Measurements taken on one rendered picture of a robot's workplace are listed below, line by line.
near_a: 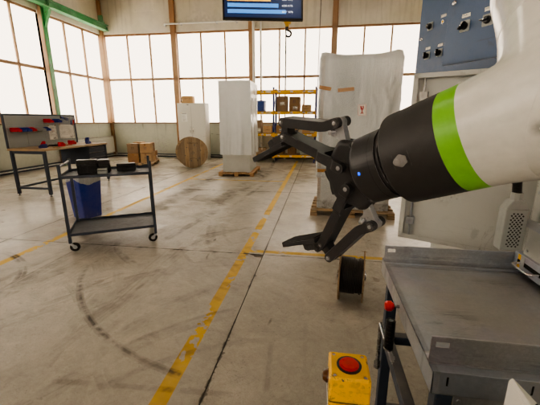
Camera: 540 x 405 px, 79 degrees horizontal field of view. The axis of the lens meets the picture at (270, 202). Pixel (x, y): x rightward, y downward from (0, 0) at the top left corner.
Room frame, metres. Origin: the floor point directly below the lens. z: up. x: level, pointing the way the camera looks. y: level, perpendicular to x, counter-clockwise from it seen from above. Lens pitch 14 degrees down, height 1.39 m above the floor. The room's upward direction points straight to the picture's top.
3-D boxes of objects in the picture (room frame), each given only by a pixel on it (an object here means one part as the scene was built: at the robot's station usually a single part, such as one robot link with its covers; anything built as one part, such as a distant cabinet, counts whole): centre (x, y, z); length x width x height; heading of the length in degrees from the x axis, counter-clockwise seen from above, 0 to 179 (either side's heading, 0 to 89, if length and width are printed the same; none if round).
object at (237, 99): (8.75, 0.79, 1.15); 1.22 x 0.90 x 2.30; 174
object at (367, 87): (4.99, -1.28, 1.14); 1.20 x 0.90 x 2.28; 78
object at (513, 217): (1.06, -0.83, 1.04); 0.08 x 0.05 x 0.17; 81
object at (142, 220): (3.71, 1.85, 0.48); 0.90 x 0.60 x 0.96; 112
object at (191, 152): (9.83, 2.35, 0.45); 0.90 x 0.46 x 0.90; 112
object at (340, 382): (0.56, -0.16, 0.85); 0.08 x 0.08 x 0.10; 81
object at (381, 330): (0.98, -0.40, 0.62); 0.17 x 0.03 x 0.30; 171
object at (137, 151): (10.62, 4.11, 0.34); 1.20 x 0.80 x 0.68; 9
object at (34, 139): (6.81, 4.28, 0.75); 1.80 x 0.76 x 1.50; 171
